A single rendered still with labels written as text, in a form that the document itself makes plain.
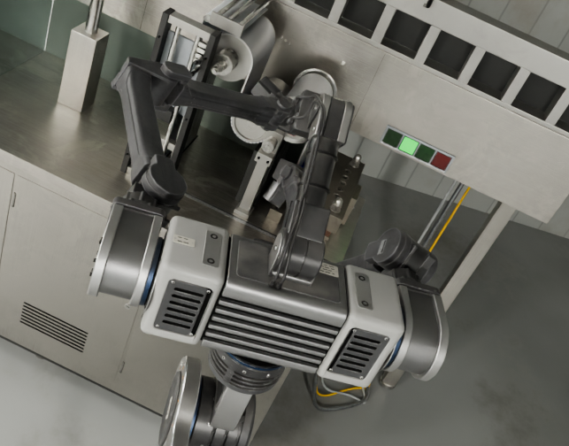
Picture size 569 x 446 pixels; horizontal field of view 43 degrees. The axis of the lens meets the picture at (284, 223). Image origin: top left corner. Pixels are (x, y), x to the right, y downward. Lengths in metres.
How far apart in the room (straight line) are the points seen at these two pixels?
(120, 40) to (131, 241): 1.62
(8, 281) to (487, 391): 2.24
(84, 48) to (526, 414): 2.57
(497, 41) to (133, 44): 1.23
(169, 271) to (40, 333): 1.66
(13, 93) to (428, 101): 1.36
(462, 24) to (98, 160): 1.19
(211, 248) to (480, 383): 2.69
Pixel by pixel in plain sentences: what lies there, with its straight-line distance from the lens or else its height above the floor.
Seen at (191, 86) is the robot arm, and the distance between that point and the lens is 1.66.
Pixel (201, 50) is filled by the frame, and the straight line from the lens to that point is 2.03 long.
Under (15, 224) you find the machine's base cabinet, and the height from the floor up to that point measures 0.63.
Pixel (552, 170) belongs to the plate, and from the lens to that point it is 2.51.
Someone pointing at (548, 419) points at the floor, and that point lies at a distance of 3.79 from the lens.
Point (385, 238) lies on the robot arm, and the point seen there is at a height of 1.49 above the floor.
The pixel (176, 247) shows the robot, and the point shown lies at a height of 1.53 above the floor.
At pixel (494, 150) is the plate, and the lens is 2.48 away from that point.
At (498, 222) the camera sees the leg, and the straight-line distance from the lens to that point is 2.78.
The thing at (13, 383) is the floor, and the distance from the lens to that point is 2.82.
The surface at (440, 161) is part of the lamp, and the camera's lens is 2.49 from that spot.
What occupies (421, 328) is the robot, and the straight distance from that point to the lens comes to 1.22.
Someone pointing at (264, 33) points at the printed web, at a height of 1.39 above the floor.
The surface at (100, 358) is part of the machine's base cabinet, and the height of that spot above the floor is 0.23.
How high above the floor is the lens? 2.23
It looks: 35 degrees down
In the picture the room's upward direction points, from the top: 25 degrees clockwise
